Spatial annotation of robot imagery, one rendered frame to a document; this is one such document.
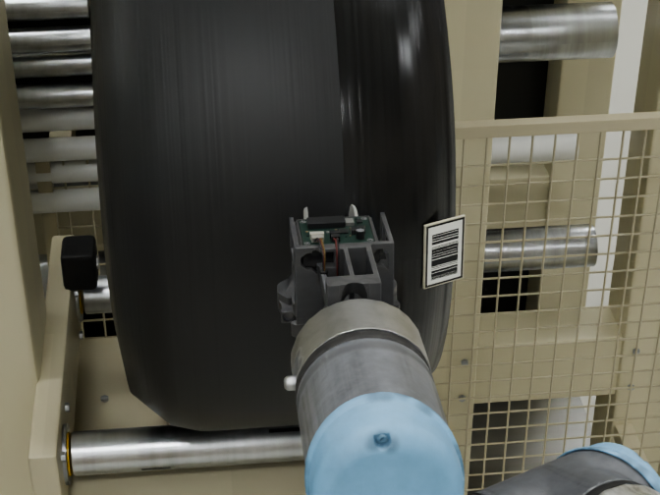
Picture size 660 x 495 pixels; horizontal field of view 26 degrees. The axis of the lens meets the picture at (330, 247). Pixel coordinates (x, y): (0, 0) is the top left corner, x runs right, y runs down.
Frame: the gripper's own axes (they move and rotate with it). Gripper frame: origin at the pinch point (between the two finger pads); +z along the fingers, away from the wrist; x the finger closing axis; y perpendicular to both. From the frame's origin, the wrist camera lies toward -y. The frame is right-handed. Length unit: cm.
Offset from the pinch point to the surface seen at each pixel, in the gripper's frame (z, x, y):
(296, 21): 7.7, 1.4, 16.8
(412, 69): 5.9, -7.7, 12.9
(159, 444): 17.9, 15.4, -29.6
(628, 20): 320, -126, -85
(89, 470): 17.4, 22.5, -31.9
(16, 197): 23.9, 27.4, -4.5
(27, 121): 64, 31, -12
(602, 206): 212, -89, -98
